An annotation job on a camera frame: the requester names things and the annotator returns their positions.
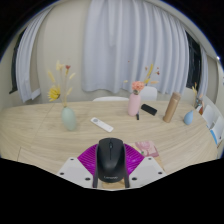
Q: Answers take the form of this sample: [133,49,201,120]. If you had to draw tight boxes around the blue vase with dried flowers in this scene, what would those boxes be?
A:
[183,83,204,126]

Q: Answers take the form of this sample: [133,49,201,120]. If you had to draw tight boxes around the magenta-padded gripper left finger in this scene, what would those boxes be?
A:
[56,143,100,190]

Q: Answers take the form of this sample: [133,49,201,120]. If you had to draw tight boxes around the green vase with yellow flowers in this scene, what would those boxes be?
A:
[46,59,78,132]

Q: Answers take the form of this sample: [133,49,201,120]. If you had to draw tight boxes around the pink vase with orange flowers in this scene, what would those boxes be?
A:
[123,63,161,118]

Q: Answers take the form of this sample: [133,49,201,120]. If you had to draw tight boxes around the small black box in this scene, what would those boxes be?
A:
[140,103,158,117]

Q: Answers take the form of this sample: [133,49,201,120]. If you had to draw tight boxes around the wide white curtain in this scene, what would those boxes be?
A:
[81,0,190,96]

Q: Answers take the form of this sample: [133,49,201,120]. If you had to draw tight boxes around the tan insulated bottle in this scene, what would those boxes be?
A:
[162,91,182,124]

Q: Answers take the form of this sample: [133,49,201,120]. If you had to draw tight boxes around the thin white curtain strip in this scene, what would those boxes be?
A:
[196,46,209,99]

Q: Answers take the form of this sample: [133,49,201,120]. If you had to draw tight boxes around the dark window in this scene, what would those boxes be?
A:
[184,31,203,91]
[9,29,26,94]

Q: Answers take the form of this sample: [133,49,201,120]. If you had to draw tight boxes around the white remote control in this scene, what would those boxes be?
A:
[90,116,115,133]

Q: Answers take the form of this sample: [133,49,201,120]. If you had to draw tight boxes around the narrow white curtain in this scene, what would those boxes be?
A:
[15,6,54,103]

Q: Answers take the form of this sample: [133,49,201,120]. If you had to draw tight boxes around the black computer mouse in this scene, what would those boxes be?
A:
[94,137,129,184]

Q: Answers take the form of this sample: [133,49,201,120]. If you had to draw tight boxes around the cartoon print mouse pad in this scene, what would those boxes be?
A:
[123,140,165,168]

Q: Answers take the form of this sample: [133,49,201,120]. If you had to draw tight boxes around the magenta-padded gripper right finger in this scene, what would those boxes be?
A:
[123,143,168,190]

